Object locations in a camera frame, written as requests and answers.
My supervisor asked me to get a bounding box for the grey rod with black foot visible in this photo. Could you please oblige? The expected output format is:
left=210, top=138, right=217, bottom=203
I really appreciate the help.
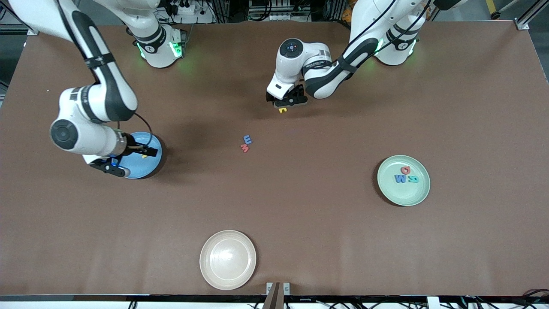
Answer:
left=491, top=0, right=517, bottom=20

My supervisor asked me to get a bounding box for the grey equipment rack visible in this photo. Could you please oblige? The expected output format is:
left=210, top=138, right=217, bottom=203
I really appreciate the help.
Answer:
left=217, top=0, right=339, bottom=23

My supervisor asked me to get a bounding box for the beige round plate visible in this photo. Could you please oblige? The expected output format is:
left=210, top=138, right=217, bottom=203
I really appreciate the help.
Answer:
left=199, top=230, right=257, bottom=291

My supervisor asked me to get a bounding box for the blue round plate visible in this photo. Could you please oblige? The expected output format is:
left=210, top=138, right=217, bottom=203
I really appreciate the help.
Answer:
left=122, top=131, right=163, bottom=179

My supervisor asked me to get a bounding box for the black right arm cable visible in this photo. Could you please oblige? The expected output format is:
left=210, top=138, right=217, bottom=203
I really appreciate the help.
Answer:
left=56, top=0, right=154, bottom=134

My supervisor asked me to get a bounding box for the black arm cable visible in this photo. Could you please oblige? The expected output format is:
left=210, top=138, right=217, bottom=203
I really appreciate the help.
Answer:
left=56, top=0, right=154, bottom=134
left=330, top=0, right=431, bottom=65

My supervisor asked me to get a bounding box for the white power strip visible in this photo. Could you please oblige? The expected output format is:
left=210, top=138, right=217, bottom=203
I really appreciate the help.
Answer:
left=165, top=0, right=215, bottom=24

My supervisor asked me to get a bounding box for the pale green round plate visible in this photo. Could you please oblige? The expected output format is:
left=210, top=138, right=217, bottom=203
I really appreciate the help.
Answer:
left=377, top=154, right=431, bottom=207

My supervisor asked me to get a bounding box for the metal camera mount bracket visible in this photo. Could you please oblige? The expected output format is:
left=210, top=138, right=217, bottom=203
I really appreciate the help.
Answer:
left=266, top=282, right=291, bottom=309

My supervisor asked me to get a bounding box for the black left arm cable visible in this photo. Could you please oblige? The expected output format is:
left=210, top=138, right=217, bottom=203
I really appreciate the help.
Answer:
left=330, top=0, right=431, bottom=65

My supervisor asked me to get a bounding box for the aluminium frame post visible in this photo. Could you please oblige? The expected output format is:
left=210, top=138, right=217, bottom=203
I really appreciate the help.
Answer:
left=0, top=0, right=43, bottom=36
left=515, top=0, right=549, bottom=30

